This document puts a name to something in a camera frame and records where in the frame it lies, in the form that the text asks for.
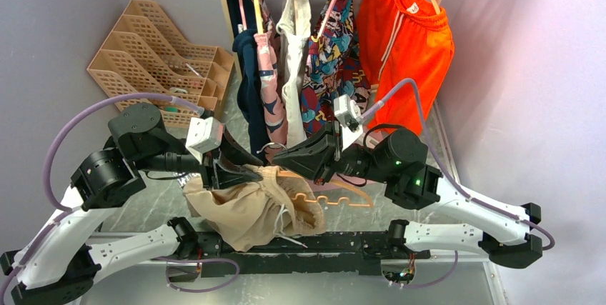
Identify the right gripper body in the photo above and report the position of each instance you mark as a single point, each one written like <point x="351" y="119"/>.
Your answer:
<point x="357" y="161"/>

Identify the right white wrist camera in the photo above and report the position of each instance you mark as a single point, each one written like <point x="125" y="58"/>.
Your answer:
<point x="349" y="117"/>

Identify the beige plastic file organizer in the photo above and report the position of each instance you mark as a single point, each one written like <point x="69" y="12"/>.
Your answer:
<point x="145" y="52"/>

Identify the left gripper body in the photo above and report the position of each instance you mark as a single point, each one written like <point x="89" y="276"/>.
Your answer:
<point x="208" y="161"/>

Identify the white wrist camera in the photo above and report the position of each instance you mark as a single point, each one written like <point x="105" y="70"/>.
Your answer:
<point x="349" y="117"/>
<point x="204" y="135"/>

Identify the yellow hanger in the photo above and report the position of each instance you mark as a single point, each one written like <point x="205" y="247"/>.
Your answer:
<point x="258" y="16"/>

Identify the pack of coloured markers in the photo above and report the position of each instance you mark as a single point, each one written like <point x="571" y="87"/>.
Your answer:
<point x="183" y="180"/>

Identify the orange shorts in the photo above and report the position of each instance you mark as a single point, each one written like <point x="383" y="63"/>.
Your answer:
<point x="402" y="108"/>

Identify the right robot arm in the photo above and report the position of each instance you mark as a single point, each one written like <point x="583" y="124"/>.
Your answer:
<point x="499" y="231"/>

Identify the navy blue shorts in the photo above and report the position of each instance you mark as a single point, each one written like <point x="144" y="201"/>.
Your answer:
<point x="249" y="101"/>

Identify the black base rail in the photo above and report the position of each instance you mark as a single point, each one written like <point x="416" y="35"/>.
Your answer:
<point x="338" y="251"/>

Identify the colourful cartoon print shorts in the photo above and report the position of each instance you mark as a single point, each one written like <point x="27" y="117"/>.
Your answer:
<point x="333" y="68"/>

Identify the white shorts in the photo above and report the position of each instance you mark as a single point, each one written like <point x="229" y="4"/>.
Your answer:
<point x="294" y="28"/>

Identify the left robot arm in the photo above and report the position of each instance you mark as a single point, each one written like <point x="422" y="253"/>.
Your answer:
<point x="59" y="266"/>

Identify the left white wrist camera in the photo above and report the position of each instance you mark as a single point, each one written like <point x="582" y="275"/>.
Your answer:
<point x="204" y="135"/>

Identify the pink patterned shorts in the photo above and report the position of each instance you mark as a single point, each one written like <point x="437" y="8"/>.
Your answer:
<point x="268" y="49"/>

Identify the beige shorts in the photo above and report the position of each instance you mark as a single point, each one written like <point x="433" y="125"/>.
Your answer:
<point x="254" y="213"/>

